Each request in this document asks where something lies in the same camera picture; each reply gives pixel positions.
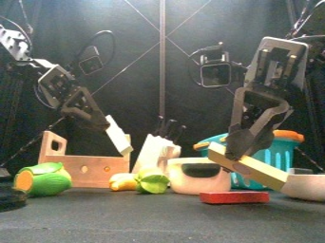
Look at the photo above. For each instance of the yellow egg toy block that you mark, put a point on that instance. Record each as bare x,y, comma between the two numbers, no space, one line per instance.
254,169

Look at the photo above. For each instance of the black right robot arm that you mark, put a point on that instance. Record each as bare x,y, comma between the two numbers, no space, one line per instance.
313,104

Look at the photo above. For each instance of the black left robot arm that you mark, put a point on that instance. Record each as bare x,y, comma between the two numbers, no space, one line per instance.
16,47

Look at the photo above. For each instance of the red striped salmon toy block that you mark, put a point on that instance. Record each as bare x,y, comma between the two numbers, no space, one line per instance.
234,197

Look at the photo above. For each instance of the teal basket with orange rim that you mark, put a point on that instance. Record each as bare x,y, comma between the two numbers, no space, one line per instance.
280,155

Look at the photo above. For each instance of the wooden toy crate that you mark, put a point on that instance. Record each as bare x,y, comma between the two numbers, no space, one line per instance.
84,167

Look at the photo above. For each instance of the white toy knife block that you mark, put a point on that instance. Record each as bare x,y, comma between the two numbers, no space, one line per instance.
154,152

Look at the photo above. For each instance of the white toy pot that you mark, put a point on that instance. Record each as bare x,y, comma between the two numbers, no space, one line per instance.
198,182

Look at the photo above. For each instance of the white toy bowl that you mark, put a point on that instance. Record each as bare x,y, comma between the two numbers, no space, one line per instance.
306,186

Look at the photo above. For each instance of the green husked toy corn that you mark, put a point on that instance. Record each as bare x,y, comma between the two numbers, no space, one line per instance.
46,182

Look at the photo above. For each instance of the yellow toy banana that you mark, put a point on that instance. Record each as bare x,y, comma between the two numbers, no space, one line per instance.
122,183

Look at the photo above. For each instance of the green toy star fruit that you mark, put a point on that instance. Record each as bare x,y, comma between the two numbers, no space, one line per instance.
153,182

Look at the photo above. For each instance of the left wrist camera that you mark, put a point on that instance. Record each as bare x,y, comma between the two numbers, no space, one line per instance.
91,63

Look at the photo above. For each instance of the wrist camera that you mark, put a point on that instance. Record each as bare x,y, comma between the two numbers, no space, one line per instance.
215,73
91,63

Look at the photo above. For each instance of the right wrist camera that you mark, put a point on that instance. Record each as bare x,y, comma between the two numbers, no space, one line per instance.
215,73

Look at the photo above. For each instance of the grey metal frame pole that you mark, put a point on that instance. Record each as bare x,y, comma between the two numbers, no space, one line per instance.
162,63

